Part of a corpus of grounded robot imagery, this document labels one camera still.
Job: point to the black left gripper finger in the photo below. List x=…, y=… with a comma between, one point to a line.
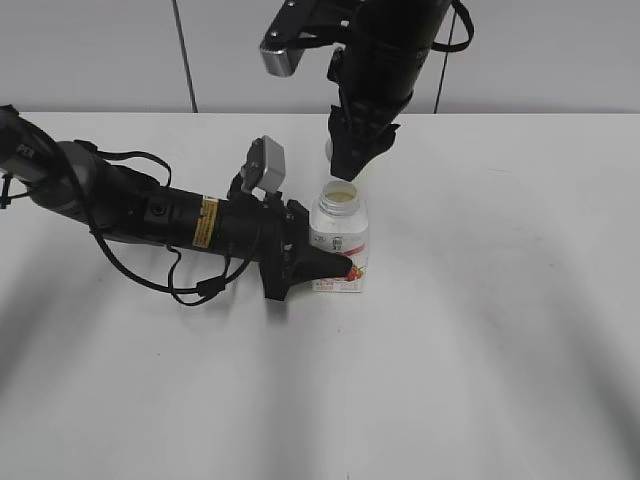
x=308, y=263
x=296, y=223

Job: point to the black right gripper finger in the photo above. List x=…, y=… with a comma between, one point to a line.
x=360, y=130

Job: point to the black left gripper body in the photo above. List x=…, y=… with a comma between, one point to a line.
x=254, y=230

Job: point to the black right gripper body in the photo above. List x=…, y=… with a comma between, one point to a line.
x=376, y=78

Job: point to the white plastic bottle cap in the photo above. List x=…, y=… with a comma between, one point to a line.
x=329, y=150

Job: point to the white yili yogurt bottle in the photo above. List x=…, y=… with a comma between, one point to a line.
x=339, y=224

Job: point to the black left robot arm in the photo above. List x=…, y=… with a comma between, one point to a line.
x=79, y=181

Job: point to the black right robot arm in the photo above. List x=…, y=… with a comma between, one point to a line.
x=400, y=22

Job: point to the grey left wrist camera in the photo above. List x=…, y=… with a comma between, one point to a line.
x=264, y=168

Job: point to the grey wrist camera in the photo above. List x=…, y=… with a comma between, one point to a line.
x=264, y=168
x=303, y=25

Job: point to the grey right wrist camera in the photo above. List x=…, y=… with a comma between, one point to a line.
x=303, y=25

